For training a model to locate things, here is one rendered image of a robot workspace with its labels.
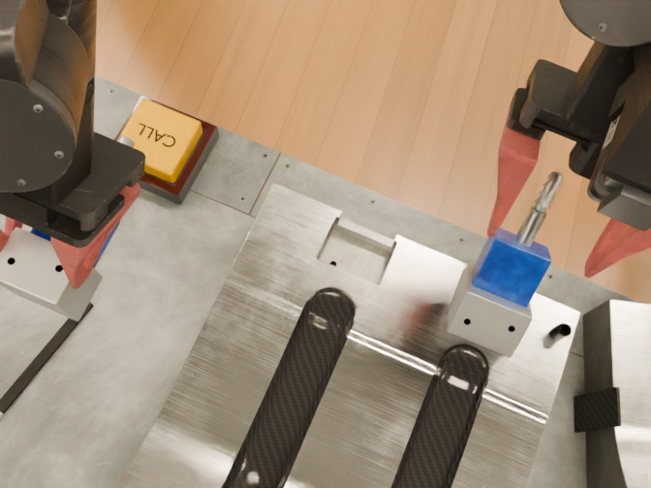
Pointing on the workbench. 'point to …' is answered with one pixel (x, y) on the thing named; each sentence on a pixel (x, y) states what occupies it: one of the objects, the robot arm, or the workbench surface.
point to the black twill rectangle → (598, 411)
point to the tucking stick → (40, 361)
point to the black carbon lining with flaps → (305, 327)
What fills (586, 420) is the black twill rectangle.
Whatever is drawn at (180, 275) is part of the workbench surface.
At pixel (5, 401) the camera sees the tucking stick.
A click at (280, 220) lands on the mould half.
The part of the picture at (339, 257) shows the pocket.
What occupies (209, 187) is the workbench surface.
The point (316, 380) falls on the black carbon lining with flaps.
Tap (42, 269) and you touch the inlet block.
